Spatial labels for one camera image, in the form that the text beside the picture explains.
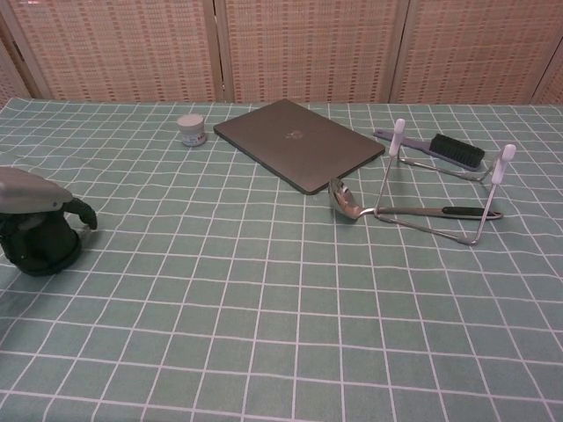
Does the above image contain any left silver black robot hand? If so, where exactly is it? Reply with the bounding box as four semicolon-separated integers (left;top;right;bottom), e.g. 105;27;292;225
0;166;99;230

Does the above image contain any small white jar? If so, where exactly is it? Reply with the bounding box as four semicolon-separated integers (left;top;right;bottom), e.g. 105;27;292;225
177;113;207;149

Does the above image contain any green checked tablecloth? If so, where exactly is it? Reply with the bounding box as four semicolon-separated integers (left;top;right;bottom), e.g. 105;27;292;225
0;97;563;422

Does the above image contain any grey closed laptop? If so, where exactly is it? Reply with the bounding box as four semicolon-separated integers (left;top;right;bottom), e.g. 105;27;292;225
213;98;386;197

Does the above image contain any bamboo folding screen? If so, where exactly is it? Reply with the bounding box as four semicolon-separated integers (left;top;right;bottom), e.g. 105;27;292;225
0;0;563;106

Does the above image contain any steel ladle black grip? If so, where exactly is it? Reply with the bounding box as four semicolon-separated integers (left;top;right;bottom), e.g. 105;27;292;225
327;178;504;222

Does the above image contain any black grey brush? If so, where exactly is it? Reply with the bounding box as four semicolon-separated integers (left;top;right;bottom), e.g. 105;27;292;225
373;128;487;172

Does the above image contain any metal wire stand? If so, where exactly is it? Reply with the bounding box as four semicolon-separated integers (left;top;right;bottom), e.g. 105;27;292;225
373;118;517;246

